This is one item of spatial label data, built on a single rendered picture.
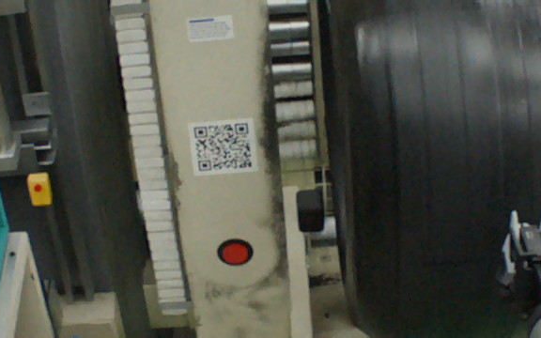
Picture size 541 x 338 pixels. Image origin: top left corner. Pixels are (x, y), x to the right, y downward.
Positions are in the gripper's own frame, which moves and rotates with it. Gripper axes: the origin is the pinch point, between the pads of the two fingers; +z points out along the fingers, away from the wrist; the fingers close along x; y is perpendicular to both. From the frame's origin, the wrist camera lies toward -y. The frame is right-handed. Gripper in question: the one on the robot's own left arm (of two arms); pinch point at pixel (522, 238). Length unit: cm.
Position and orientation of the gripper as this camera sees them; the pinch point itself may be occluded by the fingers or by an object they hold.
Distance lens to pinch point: 126.4
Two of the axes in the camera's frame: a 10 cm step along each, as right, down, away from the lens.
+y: -0.8, -8.7, -4.8
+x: -10.0, 0.8, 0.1
